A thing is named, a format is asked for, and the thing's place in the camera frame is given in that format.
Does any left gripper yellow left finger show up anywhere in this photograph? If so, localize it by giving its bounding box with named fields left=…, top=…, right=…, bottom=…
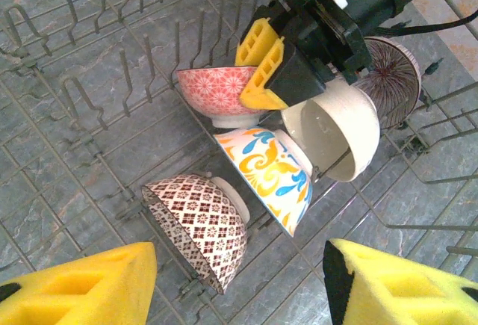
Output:
left=0, top=241, right=158, bottom=325

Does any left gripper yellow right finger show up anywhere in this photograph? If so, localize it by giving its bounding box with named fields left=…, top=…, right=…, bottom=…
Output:
left=322, top=238, right=478, bottom=325

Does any pink floral bowl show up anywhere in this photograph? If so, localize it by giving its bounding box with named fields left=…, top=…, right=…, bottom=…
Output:
left=175, top=66, right=262, bottom=129

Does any plain off-white bowl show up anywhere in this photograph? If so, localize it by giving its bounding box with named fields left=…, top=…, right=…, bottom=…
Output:
left=280, top=78, right=382, bottom=183

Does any purple striped bowl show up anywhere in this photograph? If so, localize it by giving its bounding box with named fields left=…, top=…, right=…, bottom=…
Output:
left=353, top=36, right=423, bottom=130

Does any orange blue floral bowl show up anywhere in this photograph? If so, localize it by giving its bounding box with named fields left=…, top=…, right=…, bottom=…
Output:
left=213, top=126, right=314, bottom=237

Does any grey wire dish rack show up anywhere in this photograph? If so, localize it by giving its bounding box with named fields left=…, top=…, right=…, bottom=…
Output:
left=0, top=0, right=478, bottom=325

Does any maroon diamond pattern bowl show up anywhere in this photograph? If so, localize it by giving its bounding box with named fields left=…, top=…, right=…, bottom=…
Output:
left=140, top=173, right=250, bottom=296

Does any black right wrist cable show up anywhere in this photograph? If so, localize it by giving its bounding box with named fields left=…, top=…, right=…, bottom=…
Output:
left=367, top=1, right=478, bottom=39

